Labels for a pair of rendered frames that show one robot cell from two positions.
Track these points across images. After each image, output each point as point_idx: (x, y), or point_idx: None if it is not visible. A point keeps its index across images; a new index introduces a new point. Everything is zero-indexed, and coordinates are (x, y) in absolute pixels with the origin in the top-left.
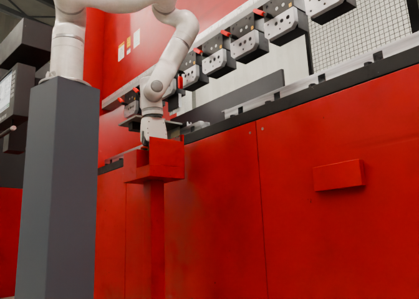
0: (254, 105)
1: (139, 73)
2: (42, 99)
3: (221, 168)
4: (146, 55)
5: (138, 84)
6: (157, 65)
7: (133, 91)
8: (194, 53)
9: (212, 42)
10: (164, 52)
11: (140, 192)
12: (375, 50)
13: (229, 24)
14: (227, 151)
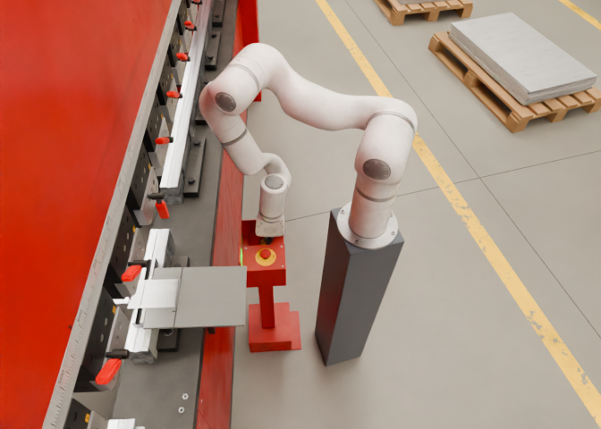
0: (185, 155)
1: (61, 358)
2: None
3: (224, 214)
4: (54, 284)
5: (74, 381)
6: (279, 157)
7: (71, 424)
8: (144, 151)
9: (155, 116)
10: (258, 147)
11: (211, 370)
12: (198, 70)
13: (157, 79)
14: (223, 197)
